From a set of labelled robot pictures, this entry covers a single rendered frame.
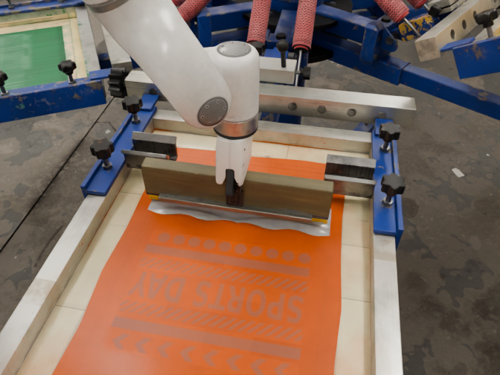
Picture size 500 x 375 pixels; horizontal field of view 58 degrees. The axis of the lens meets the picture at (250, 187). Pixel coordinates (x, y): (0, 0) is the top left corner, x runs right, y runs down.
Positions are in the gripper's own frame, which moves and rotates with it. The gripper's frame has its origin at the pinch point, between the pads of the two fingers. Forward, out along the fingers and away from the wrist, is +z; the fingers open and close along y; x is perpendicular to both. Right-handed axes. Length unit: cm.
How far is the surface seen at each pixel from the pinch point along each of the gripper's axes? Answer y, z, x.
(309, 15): -58, -10, 8
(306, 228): 2.3, 5.2, 13.9
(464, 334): -40, 100, 80
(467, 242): -88, 100, 89
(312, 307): 18.8, 5.7, 16.4
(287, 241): 5.8, 5.7, 10.8
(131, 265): 16.2, 5.9, -15.8
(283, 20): -75, -1, -1
